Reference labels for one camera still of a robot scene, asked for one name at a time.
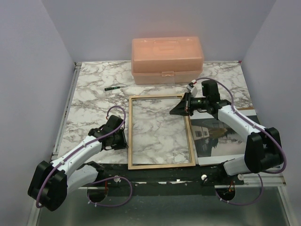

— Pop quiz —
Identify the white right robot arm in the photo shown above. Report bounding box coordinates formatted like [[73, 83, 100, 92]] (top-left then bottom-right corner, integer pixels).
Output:
[[169, 77, 287, 185]]

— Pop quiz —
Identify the brown cardboard backing sheet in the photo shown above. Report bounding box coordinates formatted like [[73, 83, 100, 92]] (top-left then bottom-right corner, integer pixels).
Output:
[[237, 107, 254, 111]]

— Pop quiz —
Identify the rectangular picture frame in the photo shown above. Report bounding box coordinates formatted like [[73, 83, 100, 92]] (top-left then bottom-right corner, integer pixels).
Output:
[[128, 94, 196, 170]]

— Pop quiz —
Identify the aluminium extrusion frame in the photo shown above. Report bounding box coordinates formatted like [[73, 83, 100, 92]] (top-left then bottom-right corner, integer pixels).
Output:
[[38, 61, 289, 226]]

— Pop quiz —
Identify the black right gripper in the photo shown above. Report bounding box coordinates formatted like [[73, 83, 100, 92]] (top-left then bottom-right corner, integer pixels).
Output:
[[170, 91, 209, 117]]

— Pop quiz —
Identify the glossy photo print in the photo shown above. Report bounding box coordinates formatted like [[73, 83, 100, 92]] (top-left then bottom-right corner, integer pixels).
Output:
[[190, 112, 246, 166]]

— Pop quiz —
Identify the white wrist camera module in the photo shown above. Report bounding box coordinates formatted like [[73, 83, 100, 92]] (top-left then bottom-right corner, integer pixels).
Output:
[[186, 80, 198, 97]]

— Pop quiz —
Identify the orange translucent plastic toolbox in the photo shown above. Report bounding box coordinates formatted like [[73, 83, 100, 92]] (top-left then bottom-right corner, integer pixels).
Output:
[[131, 36, 204, 85]]

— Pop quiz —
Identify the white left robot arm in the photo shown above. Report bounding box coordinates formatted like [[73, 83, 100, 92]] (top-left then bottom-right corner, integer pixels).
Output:
[[28, 115, 127, 211]]

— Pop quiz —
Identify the small green black screwdriver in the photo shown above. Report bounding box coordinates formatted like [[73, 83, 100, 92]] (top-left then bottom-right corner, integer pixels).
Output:
[[104, 86, 126, 91]]

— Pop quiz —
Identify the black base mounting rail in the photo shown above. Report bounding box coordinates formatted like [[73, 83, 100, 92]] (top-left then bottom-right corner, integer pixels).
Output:
[[47, 162, 245, 197]]

